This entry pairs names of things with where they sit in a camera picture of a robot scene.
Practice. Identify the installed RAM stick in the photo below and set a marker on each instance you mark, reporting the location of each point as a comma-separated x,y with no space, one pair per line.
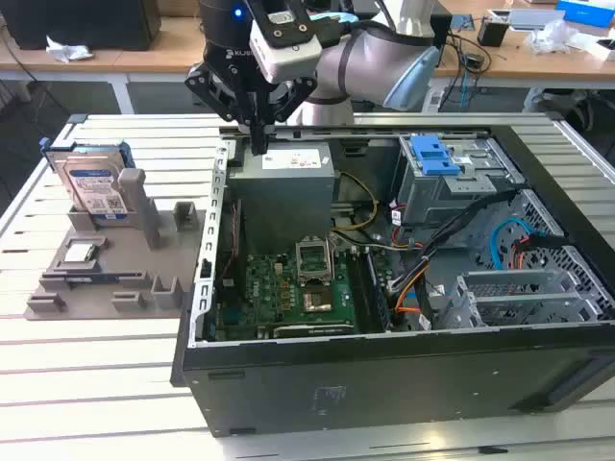
378,293

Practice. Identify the grey parts rack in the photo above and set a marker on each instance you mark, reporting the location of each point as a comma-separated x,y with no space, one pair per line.
125,249

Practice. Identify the black computer tower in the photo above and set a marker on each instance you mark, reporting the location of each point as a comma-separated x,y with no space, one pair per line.
86,24

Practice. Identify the white power strip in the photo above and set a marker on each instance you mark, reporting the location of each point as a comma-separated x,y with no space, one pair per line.
434,101

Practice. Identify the silver flat box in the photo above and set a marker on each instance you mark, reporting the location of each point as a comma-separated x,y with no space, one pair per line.
533,19

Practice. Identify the blue cardboard box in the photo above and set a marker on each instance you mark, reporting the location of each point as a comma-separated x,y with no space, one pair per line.
588,10

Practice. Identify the black speaker box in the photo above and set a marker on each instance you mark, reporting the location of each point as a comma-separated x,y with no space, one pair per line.
441,29

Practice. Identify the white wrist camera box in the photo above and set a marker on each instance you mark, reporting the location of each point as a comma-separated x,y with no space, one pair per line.
288,53

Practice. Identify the hard disk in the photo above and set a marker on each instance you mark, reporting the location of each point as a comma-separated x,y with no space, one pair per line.
89,182

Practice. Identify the RAM slot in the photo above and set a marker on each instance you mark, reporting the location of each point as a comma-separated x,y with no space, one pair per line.
358,288

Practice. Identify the CPU socket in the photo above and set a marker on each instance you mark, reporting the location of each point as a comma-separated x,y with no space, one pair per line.
316,298

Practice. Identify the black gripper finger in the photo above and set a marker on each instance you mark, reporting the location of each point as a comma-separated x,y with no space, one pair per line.
202,81
295,98

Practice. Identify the RAM stick on rack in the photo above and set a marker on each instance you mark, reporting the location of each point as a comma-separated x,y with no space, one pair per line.
86,277

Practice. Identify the silver CPU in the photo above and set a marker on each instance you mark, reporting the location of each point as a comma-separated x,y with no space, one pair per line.
81,253

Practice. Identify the small white box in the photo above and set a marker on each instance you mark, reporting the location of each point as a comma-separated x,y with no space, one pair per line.
604,48

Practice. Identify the grey power supply unit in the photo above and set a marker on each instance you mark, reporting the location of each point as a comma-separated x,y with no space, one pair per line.
283,197

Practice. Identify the black office chair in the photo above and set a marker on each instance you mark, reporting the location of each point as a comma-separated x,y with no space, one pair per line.
579,113

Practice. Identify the black open PC case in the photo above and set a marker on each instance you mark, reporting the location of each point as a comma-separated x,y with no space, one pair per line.
384,384

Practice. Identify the green motherboard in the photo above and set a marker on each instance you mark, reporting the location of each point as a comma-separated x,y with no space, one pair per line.
269,293

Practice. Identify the metal optical drive cage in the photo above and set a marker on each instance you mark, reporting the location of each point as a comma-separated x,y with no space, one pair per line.
432,197

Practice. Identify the clear plastic bag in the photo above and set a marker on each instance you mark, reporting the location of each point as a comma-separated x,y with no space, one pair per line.
552,36

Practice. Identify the crumpled white paper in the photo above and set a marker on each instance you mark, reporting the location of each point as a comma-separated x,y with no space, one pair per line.
69,50

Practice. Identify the metal disk bay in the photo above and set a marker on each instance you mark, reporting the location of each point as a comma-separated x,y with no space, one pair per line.
509,293

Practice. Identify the black open box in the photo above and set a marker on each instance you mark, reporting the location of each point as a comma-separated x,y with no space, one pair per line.
492,32

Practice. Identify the blue plastic drive latch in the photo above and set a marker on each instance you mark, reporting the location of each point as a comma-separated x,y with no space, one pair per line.
435,156

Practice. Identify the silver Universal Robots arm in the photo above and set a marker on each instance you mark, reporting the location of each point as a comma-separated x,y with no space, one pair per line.
365,57

